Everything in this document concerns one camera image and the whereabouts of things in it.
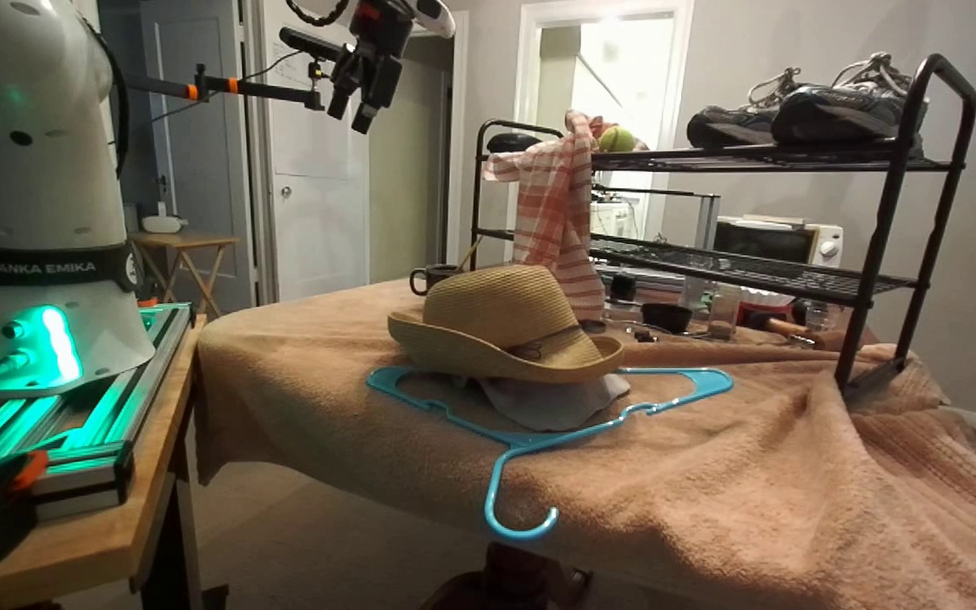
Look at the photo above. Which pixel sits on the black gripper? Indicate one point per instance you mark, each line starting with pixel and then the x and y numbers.
pixel 371 71

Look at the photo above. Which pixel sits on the brown cup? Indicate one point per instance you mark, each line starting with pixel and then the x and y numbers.
pixel 434 279

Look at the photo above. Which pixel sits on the plain black shoe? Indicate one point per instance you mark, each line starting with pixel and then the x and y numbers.
pixel 738 124

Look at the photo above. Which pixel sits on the black shoe with silver trim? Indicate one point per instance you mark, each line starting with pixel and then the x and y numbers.
pixel 844 108

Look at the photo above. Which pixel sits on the black metal shoe rack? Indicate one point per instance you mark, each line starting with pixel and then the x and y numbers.
pixel 891 213

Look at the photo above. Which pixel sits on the white panel door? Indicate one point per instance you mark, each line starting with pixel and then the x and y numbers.
pixel 312 203

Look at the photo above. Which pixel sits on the small wooden folding table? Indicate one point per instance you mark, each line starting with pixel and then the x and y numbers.
pixel 186 241

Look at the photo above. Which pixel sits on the white bowl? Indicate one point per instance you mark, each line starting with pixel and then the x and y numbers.
pixel 163 226

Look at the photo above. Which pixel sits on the red white striped towel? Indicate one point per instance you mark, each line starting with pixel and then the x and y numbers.
pixel 556 213

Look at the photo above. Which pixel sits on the tan straw hat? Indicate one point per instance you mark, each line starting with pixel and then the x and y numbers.
pixel 501 316

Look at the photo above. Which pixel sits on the green round object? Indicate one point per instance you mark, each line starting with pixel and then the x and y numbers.
pixel 617 141

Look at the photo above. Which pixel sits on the grey cloth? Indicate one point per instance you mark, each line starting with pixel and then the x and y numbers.
pixel 556 400

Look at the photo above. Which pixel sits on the small black bowl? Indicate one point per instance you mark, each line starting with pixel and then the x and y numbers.
pixel 665 316

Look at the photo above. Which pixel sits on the blue plastic clothes hanger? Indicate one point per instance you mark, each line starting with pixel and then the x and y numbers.
pixel 534 440

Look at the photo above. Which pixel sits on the clear glass jar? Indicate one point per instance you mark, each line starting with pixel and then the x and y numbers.
pixel 724 312

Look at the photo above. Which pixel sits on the white toaster oven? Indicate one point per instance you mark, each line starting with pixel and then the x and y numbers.
pixel 778 237

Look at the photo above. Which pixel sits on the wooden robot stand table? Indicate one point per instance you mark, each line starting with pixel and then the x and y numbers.
pixel 94 530

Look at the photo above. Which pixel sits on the beige blanket table cover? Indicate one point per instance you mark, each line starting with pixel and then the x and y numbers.
pixel 738 474

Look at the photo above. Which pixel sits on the black stereo camera bar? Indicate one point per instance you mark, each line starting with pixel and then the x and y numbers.
pixel 316 46

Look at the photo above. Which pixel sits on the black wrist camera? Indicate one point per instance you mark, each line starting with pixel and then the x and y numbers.
pixel 384 25

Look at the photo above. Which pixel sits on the aluminium rail base frame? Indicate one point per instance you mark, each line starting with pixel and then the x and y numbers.
pixel 83 424

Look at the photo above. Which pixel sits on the dark wooden table pedestal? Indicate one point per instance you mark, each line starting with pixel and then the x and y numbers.
pixel 509 579

